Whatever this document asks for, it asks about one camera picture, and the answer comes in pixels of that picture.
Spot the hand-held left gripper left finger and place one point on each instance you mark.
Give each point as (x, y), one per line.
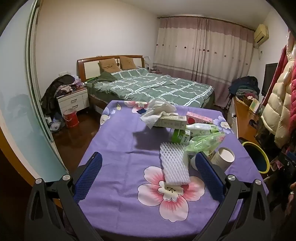
(89, 176)

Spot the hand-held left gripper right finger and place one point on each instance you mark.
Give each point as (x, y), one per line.
(208, 176)

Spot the white paper cup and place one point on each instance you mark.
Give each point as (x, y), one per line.
(223, 160)

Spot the green plastic bag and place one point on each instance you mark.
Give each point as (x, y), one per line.
(203, 143)

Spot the dark bin with yellow rim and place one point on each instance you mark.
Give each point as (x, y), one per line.
(254, 157)

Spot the white foam net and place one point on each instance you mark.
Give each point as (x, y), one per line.
(173, 164)

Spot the green carton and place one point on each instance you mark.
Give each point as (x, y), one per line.
(181, 136)

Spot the white plastic bottle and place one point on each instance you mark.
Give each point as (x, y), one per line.
(201, 128)

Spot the pink milk carton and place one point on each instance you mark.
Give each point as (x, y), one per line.
(198, 118)

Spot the long green and white box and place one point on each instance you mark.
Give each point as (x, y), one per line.
(171, 121)

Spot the white tissue paper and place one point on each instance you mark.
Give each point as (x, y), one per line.
(157, 110)

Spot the person's right hand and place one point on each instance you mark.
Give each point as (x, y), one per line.
(293, 199)

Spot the purple floral tablecloth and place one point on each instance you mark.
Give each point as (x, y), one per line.
(129, 176)

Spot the red bucket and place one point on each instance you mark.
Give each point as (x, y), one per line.
(71, 119)

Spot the cream down jacket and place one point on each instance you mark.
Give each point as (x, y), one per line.
(281, 104)

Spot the plastic bags on floor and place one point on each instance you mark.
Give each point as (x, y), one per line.
(55, 124)

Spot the small green box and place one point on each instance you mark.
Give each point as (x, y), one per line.
(254, 104)

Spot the pink dotted down jacket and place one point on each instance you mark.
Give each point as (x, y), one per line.
(294, 88)

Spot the white nightstand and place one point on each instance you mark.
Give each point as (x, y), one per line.
(74, 99)

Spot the sliding glass door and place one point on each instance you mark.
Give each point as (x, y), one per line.
(18, 129)

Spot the black television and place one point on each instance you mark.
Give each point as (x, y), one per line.
(269, 78)

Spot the pile of dark clothes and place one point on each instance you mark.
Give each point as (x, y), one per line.
(245, 87)

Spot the black jacket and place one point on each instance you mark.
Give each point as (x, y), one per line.
(49, 95)

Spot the pile of clothes on nightstand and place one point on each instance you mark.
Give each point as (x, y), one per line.
(69, 87)

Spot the dark green garment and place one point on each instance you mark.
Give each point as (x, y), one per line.
(105, 77)

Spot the red coat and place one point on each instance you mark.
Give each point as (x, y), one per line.
(281, 64)

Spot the green plaid quilt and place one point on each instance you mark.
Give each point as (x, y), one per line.
(157, 87)

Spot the brown pillow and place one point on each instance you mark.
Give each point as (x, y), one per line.
(108, 65)
(128, 62)

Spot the wooden bed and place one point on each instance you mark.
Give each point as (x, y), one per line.
(92, 63)

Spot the pink and cream curtain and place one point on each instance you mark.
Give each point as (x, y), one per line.
(198, 58)

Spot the bedside lamp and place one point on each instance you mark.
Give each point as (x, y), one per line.
(148, 61)

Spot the beige air conditioner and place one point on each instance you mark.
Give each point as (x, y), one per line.
(261, 33)

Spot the white wall socket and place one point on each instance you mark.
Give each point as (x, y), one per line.
(63, 74)

